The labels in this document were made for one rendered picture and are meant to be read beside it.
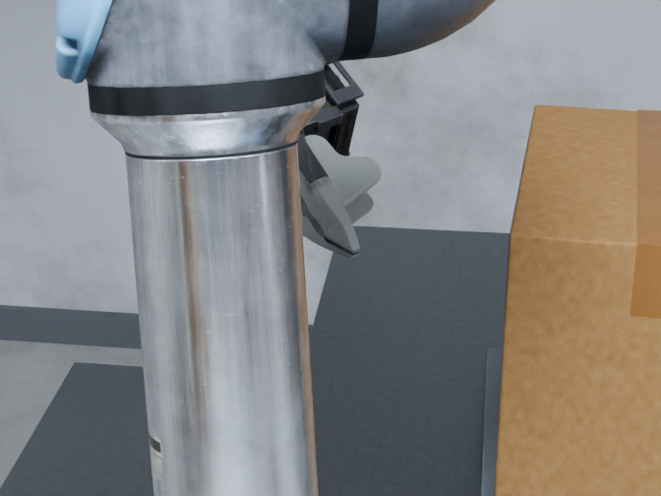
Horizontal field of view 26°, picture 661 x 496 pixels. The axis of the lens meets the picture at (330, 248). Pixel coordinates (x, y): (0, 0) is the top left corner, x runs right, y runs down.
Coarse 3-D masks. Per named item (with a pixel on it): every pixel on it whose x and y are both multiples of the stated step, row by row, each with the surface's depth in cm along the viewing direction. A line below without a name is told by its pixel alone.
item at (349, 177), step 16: (320, 144) 102; (320, 160) 101; (336, 160) 101; (352, 160) 101; (368, 160) 102; (336, 176) 100; (352, 176) 101; (368, 176) 101; (304, 192) 100; (320, 192) 98; (336, 192) 99; (352, 192) 100; (320, 208) 99; (336, 208) 99; (320, 224) 100; (336, 224) 99; (336, 240) 99; (352, 240) 99
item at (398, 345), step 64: (384, 256) 172; (448, 256) 172; (320, 320) 157; (384, 320) 157; (448, 320) 157; (320, 384) 145; (384, 384) 145; (448, 384) 145; (320, 448) 134; (384, 448) 134; (448, 448) 134
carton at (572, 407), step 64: (576, 128) 129; (640, 128) 129; (576, 192) 116; (640, 192) 115; (512, 256) 109; (576, 256) 108; (640, 256) 107; (512, 320) 111; (576, 320) 110; (640, 320) 109; (512, 384) 114; (576, 384) 113; (640, 384) 112; (512, 448) 116; (576, 448) 115; (640, 448) 114
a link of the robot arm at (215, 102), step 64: (64, 0) 64; (128, 0) 64; (192, 0) 64; (256, 0) 65; (320, 0) 65; (64, 64) 66; (128, 64) 65; (192, 64) 64; (256, 64) 65; (320, 64) 69; (128, 128) 67; (192, 128) 65; (256, 128) 66; (128, 192) 71; (192, 192) 67; (256, 192) 68; (192, 256) 68; (256, 256) 68; (192, 320) 69; (256, 320) 69; (192, 384) 69; (256, 384) 69; (192, 448) 70; (256, 448) 70
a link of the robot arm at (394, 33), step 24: (384, 0) 66; (408, 0) 66; (432, 0) 67; (456, 0) 68; (480, 0) 69; (384, 24) 67; (408, 24) 67; (432, 24) 68; (456, 24) 70; (384, 48) 69; (408, 48) 70
